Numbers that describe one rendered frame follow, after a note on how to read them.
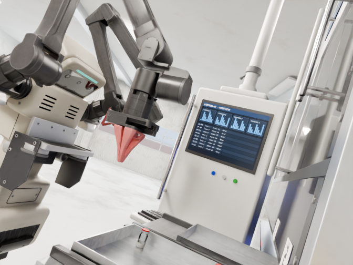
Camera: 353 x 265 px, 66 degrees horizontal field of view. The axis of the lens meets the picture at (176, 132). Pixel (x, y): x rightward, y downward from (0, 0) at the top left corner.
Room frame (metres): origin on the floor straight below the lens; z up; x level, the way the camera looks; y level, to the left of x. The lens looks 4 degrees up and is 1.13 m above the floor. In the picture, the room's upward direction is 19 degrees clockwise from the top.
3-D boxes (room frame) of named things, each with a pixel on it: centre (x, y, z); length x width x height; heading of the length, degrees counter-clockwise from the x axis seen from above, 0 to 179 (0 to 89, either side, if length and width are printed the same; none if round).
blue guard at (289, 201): (1.33, -0.56, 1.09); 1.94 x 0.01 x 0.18; 161
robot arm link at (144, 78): (0.59, 0.09, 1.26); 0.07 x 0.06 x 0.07; 70
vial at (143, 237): (0.73, -0.01, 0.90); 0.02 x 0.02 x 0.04
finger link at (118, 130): (0.59, 0.08, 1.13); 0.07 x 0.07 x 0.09; 70
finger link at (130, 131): (0.60, 0.11, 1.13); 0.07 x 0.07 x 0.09; 70
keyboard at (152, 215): (1.31, -0.16, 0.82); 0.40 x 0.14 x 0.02; 60
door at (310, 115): (1.04, -0.47, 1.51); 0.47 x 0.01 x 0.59; 161
